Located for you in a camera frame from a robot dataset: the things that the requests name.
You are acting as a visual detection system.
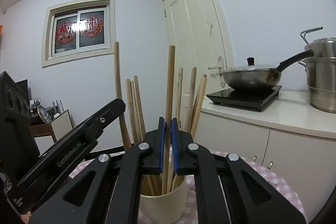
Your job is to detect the tall wooden chopstick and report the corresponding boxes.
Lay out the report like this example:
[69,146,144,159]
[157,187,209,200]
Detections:
[114,42,131,151]

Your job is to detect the white kitchen cabinet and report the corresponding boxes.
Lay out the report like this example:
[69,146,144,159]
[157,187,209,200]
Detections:
[195,91,335,221]

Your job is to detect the wooden chopstick in cup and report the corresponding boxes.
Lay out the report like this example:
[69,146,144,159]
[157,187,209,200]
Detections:
[134,76,146,139]
[175,67,183,121]
[185,67,197,132]

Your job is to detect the dark side table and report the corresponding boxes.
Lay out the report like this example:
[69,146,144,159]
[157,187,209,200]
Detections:
[29,99,73,143]

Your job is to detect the cream chopstick holder cup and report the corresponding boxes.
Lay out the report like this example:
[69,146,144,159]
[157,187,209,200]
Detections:
[138,176,187,223]

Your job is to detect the pink checkered tablecloth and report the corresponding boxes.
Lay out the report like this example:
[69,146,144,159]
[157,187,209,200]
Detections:
[68,148,308,224]

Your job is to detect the black induction cooktop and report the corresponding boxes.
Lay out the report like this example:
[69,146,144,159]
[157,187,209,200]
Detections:
[207,85,282,112]

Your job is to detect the steel wok with lid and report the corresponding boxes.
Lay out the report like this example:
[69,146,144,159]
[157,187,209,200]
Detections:
[222,50,314,90]

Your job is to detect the window with red decorations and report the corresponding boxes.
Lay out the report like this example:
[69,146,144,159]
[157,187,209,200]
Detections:
[41,0,117,68]

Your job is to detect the white panel door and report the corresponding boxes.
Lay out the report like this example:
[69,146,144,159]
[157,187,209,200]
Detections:
[162,0,234,130]

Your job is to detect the stainless steel steamer pot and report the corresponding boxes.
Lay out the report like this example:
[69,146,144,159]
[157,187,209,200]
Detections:
[298,26,336,113]

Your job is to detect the silver door handle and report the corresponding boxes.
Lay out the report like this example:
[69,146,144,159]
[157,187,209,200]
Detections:
[207,56,226,89]

